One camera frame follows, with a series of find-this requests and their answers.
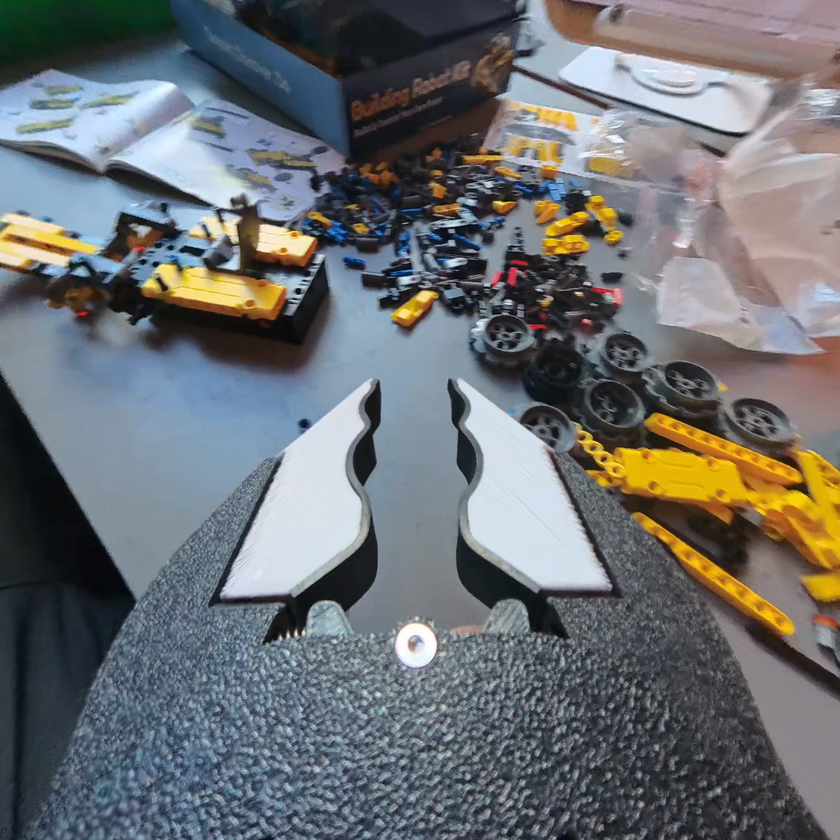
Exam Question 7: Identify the grey desk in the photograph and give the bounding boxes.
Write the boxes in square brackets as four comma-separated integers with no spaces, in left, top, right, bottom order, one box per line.
[0,26,840,840]

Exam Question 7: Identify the white stand base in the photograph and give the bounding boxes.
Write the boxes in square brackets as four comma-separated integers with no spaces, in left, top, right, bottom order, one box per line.
[558,45,777,137]

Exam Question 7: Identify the pile of small brick parts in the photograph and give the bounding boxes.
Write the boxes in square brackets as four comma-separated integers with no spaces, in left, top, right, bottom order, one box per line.
[301,146,635,330]

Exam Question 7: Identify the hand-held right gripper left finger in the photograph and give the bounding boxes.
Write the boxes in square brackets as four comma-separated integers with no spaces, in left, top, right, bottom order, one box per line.
[220,379,382,602]

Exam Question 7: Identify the person's grey trouser legs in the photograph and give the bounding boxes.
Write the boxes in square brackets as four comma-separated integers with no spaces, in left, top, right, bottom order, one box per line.
[0,373,137,840]

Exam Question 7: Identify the yellow sticker sheet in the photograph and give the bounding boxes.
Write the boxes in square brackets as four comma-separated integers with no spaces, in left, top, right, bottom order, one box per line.
[482,98,632,179]

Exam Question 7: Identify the wooden display board with sheet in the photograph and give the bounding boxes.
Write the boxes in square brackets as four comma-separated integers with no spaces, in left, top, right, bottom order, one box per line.
[543,0,840,81]

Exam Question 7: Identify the white instruction booklet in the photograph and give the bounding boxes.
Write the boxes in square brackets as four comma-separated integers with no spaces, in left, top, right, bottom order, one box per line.
[0,67,347,222]

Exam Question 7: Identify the yellow toy brick vehicle model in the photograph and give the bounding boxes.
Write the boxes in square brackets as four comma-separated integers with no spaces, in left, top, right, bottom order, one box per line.
[0,196,330,347]

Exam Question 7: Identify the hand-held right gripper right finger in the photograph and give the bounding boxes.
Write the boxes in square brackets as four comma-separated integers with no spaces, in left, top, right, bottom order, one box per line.
[448,377,614,597]

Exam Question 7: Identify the dark blue cardboard box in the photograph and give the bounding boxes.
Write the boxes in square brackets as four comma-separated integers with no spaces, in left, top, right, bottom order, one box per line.
[168,0,527,163]

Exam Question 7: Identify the clear plastic bag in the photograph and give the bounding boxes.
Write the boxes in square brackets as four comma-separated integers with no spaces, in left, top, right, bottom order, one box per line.
[648,71,840,357]
[581,107,724,186]

